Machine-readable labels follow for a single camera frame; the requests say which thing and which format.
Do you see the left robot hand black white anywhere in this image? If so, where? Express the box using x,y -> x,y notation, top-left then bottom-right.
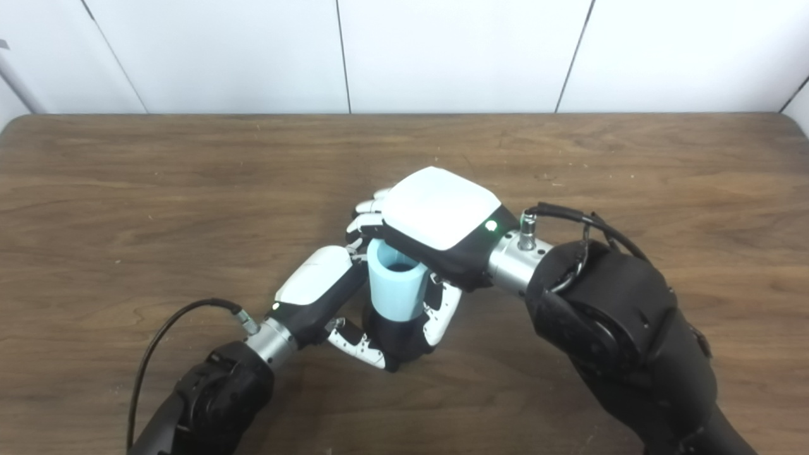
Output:
272,245 -> 389,372

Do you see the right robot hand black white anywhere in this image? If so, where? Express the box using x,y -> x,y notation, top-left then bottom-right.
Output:
344,166 -> 520,347

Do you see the light blue cup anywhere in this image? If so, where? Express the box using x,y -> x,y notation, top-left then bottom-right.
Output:
367,239 -> 429,322

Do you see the black funnel-shaped nozzle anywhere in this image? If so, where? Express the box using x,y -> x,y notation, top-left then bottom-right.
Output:
362,303 -> 437,372

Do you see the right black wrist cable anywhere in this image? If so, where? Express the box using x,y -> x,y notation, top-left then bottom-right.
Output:
518,202 -> 652,294

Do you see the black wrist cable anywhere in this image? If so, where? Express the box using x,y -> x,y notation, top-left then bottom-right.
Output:
518,202 -> 652,294
126,298 -> 261,453

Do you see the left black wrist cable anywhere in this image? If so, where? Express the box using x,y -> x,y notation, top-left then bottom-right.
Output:
126,298 -> 261,453

